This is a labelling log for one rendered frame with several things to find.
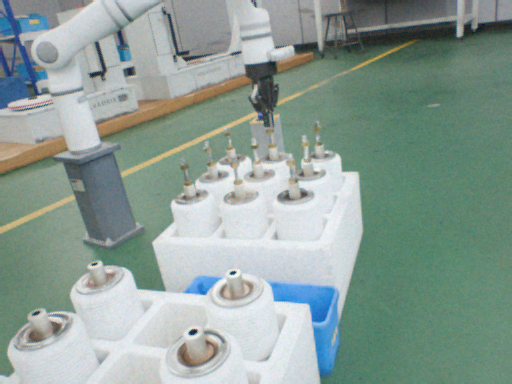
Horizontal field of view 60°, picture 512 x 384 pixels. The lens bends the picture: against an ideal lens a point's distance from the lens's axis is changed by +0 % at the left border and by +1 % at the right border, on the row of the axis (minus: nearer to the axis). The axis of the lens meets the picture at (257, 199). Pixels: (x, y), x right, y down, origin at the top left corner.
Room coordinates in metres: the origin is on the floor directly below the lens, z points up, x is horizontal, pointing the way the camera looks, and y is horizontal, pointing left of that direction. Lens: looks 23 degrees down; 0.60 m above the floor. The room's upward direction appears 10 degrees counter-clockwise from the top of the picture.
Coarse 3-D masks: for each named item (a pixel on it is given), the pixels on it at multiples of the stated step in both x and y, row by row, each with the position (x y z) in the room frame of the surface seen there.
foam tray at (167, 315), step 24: (144, 312) 0.64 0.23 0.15; (168, 312) 0.62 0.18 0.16; (192, 312) 0.60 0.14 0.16; (288, 312) 0.54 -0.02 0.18; (144, 336) 0.56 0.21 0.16; (168, 336) 0.61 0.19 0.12; (288, 336) 0.48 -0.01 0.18; (312, 336) 0.54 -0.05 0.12; (120, 360) 0.51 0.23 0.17; (144, 360) 0.50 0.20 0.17; (288, 360) 0.44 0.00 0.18; (312, 360) 0.52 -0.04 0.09
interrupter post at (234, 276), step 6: (234, 270) 0.51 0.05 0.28; (228, 276) 0.50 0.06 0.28; (234, 276) 0.50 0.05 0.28; (240, 276) 0.50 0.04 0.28; (228, 282) 0.50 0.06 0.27; (234, 282) 0.50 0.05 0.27; (240, 282) 0.50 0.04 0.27; (228, 288) 0.51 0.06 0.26; (234, 288) 0.50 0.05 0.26; (240, 288) 0.50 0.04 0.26; (234, 294) 0.50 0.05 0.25; (240, 294) 0.50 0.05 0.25
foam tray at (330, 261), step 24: (336, 192) 0.94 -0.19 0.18; (336, 216) 0.82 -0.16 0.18; (360, 216) 1.03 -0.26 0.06; (168, 240) 0.85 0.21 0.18; (192, 240) 0.83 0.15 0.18; (216, 240) 0.81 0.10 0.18; (240, 240) 0.79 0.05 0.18; (264, 240) 0.77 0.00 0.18; (288, 240) 0.75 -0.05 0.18; (336, 240) 0.75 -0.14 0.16; (168, 264) 0.84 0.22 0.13; (192, 264) 0.82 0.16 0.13; (216, 264) 0.79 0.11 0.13; (240, 264) 0.77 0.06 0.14; (264, 264) 0.75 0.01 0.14; (288, 264) 0.73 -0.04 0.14; (312, 264) 0.71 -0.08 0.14; (336, 264) 0.73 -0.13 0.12; (168, 288) 0.85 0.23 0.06
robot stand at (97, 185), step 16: (112, 144) 1.32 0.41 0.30; (64, 160) 1.26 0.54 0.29; (80, 160) 1.21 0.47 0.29; (96, 160) 1.26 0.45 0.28; (112, 160) 1.30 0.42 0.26; (80, 176) 1.25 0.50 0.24; (96, 176) 1.25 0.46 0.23; (112, 176) 1.28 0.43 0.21; (80, 192) 1.26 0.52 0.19; (96, 192) 1.24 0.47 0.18; (112, 192) 1.27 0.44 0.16; (80, 208) 1.28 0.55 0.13; (96, 208) 1.24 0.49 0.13; (112, 208) 1.26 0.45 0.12; (128, 208) 1.30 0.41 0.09; (96, 224) 1.24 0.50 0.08; (112, 224) 1.25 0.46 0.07; (128, 224) 1.29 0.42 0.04; (96, 240) 1.26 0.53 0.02; (112, 240) 1.24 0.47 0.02; (128, 240) 1.26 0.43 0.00
